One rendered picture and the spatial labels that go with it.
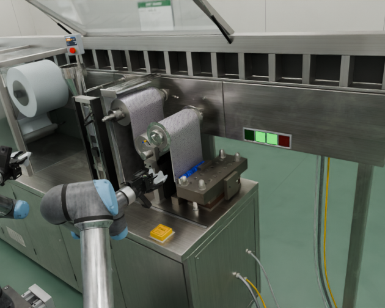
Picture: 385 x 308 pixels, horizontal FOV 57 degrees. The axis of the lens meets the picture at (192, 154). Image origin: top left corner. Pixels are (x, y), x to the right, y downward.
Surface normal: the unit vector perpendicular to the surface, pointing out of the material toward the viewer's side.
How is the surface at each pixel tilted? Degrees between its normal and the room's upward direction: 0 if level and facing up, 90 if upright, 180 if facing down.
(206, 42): 90
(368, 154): 90
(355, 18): 90
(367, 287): 0
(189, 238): 0
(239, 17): 90
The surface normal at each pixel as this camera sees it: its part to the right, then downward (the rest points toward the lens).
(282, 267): -0.10, -0.90
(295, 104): -0.60, 0.40
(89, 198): 0.01, -0.27
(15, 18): 0.79, 0.18
